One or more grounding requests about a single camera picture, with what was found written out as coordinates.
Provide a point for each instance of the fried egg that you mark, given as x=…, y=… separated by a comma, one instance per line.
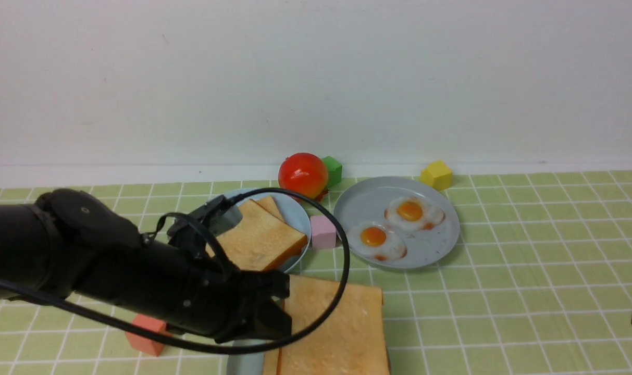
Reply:
x=374, y=240
x=413, y=214

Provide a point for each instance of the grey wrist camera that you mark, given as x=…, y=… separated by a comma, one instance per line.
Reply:
x=218, y=216

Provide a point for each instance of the light blue front plate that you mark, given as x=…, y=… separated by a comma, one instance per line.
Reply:
x=250, y=364

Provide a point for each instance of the grey egg plate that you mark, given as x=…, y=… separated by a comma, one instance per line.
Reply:
x=366, y=201

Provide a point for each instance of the toast slice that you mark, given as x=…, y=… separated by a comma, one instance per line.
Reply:
x=309, y=297
x=271, y=362
x=263, y=240

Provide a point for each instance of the green cube block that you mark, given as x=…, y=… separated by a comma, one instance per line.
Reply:
x=335, y=170

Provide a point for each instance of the red tomato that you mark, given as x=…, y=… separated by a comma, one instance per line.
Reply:
x=305, y=174

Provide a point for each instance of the left fried egg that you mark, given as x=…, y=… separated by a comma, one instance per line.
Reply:
x=374, y=240

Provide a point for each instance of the pink cube block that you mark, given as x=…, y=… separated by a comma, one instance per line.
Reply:
x=324, y=234

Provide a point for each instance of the right fried egg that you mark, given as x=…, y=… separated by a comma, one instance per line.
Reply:
x=413, y=214

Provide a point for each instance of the blue bread plate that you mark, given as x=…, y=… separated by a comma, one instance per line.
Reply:
x=295, y=215

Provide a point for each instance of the salmon red cube block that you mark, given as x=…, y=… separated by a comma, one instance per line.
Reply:
x=142, y=344

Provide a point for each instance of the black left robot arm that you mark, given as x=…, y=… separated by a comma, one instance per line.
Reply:
x=68, y=241

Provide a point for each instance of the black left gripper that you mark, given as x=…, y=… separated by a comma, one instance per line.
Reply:
x=242, y=305

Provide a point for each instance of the yellow cube block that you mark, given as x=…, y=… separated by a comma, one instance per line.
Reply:
x=437, y=175

